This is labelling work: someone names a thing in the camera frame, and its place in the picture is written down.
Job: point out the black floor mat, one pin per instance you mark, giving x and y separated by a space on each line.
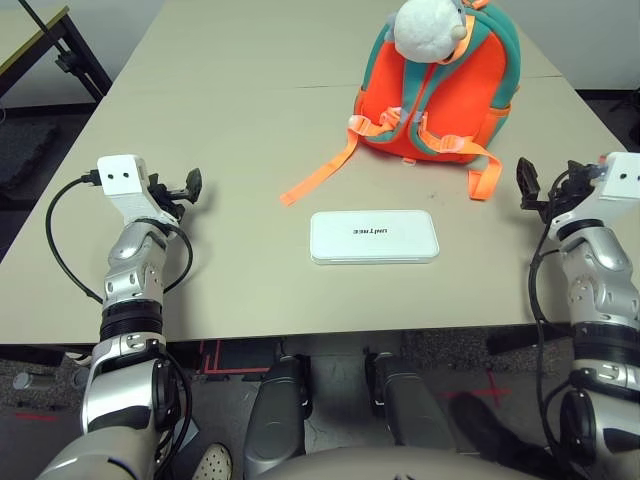
25 155

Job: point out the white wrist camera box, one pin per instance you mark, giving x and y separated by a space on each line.
120 175
622 175

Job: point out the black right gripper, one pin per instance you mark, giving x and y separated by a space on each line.
582 175

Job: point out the grey robot torso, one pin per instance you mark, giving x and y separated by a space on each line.
380 465

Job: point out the white pencil case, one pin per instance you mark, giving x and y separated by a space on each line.
375 245

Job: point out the grey left robot leg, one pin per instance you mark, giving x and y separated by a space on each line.
275 400

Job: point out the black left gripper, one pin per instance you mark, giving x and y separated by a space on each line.
167 197

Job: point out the grey robot leg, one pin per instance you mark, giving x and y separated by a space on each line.
275 400
410 400

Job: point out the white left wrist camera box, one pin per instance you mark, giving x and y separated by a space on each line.
120 175

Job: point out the black framed side table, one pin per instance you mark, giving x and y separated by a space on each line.
30 30

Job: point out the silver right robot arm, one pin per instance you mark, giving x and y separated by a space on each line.
595 280

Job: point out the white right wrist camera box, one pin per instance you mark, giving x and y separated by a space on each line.
622 175

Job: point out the white grey plush toy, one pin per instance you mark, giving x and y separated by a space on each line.
425 30

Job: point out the orange teal backpack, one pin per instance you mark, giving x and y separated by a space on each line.
450 75

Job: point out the grey table foot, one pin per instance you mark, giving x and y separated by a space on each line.
35 381

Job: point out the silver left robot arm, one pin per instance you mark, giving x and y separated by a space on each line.
130 280

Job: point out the grey right robot leg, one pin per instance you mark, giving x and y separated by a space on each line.
410 400

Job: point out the white perforated shoe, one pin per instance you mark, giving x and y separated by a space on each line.
212 462

